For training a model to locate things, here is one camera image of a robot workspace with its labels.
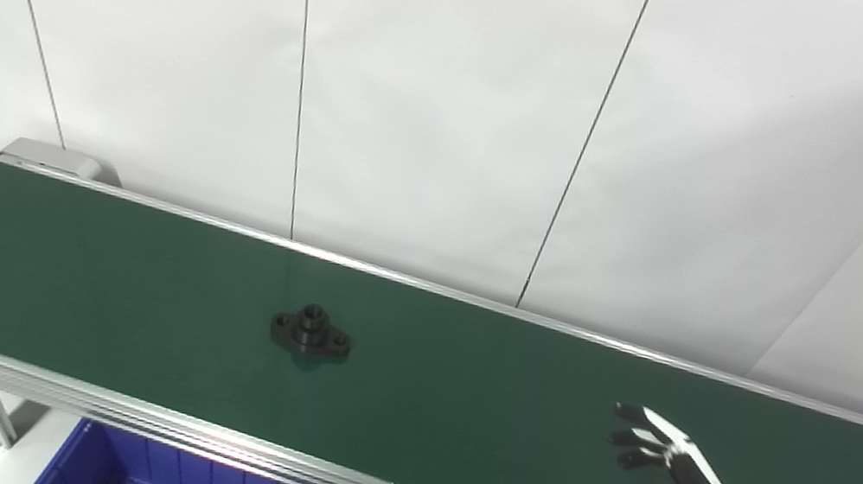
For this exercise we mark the black flange part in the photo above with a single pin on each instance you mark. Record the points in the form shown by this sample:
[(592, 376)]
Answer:
[(311, 334)]

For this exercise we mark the green conveyor belt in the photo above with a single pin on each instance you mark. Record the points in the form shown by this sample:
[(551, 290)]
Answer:
[(457, 404), (106, 407)]

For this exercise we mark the grey conveyor end cap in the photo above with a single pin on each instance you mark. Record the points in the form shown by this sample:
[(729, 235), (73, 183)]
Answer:
[(51, 158)]

